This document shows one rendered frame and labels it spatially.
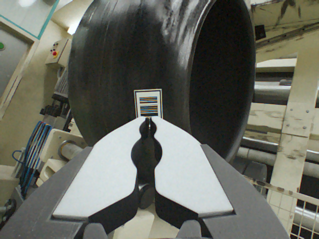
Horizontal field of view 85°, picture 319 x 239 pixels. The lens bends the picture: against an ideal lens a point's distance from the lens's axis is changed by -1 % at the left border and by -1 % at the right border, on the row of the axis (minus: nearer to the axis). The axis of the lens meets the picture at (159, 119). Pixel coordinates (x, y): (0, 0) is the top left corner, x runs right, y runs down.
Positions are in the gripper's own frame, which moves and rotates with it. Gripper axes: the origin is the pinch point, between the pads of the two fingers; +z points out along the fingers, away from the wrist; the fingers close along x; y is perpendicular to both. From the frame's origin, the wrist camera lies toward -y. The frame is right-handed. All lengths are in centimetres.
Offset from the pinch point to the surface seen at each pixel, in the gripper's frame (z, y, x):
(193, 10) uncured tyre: 21.0, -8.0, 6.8
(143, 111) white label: 12.5, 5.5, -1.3
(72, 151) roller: 27.5, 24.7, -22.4
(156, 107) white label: 12.6, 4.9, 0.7
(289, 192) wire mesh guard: 25, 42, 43
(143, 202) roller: 9.1, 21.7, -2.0
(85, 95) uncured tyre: 20.7, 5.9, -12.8
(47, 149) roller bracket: 29.3, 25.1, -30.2
